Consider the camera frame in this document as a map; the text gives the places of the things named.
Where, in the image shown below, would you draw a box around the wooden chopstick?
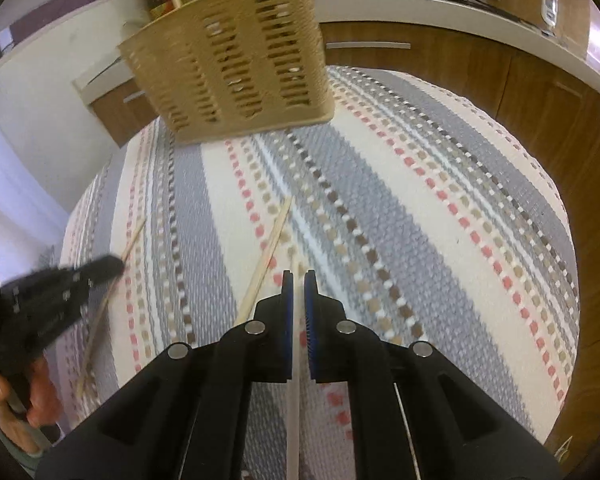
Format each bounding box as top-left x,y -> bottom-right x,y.
234,196 -> 292,326
74,217 -> 146,400
286,273 -> 304,480

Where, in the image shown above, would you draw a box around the striped woven tablecloth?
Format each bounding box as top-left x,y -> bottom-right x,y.
38,67 -> 578,479

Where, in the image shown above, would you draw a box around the wooden base cabinets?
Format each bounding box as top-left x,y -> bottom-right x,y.
52,21 -> 600,469

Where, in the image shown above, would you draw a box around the person's left hand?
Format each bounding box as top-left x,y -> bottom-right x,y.
0,356 -> 62,454

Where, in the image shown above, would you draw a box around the tan plastic utensil basket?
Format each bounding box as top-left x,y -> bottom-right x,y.
119,0 -> 335,144

